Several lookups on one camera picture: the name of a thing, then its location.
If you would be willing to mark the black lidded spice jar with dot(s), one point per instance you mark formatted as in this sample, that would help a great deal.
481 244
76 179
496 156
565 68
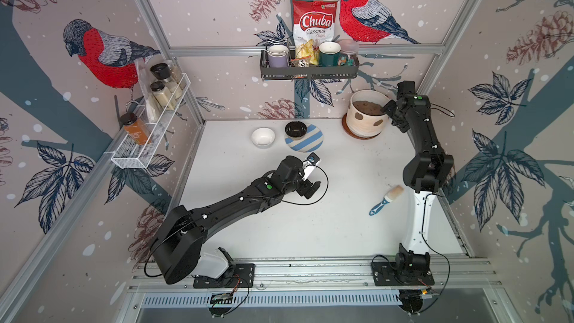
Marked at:
162 72
162 95

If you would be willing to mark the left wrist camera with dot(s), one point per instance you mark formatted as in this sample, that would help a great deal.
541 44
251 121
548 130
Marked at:
310 164

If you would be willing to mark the terracotta pot saucer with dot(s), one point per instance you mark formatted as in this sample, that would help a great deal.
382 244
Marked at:
350 133

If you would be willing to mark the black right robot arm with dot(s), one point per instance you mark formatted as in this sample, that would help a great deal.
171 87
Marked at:
424 175

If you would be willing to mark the white wire wall rack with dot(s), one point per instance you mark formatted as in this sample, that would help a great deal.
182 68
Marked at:
132 155

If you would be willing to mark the blue striped plate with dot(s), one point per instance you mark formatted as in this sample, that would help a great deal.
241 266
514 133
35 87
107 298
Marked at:
310 142

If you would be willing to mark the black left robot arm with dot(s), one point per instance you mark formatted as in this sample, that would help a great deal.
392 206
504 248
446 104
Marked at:
177 244

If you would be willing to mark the dark wall shelf basket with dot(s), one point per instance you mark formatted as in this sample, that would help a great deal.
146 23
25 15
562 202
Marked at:
312 72

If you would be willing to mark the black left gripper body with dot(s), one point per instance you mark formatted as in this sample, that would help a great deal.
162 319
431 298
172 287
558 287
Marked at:
303 187

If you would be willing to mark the pink lidded glass jar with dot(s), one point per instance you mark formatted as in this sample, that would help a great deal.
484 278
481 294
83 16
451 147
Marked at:
348 52

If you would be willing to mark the small black bowl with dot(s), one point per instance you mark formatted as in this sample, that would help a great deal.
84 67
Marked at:
296 130

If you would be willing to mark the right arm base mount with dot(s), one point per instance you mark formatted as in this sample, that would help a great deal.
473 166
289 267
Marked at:
407 269

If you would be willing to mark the red Chuba chips bag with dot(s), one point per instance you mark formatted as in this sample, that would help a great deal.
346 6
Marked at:
314 24

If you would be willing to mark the blue white scrub brush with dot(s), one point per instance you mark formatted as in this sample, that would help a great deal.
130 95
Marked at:
389 197

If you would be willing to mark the lilac mug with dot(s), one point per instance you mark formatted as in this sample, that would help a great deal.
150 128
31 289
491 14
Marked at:
278 56

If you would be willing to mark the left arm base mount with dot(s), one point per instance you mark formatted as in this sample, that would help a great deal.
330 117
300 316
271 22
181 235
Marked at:
220 270

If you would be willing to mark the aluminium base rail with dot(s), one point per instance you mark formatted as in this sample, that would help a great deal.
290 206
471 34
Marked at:
340 273

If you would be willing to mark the small white bowl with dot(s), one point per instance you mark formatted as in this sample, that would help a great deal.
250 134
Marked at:
263 137

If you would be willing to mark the green mug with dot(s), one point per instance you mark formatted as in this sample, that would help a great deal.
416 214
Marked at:
330 55

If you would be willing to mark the orange spice jar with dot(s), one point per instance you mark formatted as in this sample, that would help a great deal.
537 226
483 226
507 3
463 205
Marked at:
136 128

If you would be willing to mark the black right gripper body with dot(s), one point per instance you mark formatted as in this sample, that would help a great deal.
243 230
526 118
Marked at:
389 108

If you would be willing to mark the white ceramic flower pot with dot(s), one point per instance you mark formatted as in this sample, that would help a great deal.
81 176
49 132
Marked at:
365 115

